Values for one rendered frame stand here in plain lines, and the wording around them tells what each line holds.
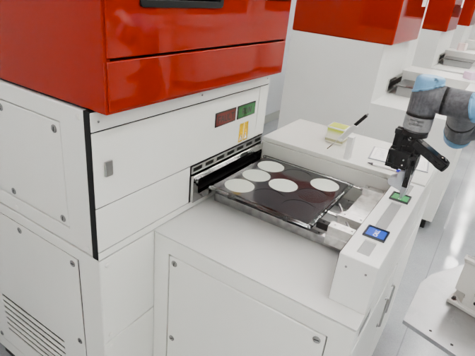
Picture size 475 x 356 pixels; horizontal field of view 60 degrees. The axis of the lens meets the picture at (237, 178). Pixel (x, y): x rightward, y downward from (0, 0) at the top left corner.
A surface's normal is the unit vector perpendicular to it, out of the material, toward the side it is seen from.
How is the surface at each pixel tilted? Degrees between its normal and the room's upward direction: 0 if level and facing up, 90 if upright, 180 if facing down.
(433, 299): 0
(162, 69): 90
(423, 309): 0
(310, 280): 0
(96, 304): 90
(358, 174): 90
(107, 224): 90
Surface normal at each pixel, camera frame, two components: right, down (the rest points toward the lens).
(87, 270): -0.54, 0.32
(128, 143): 0.83, 0.31
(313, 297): 0.10, -0.90
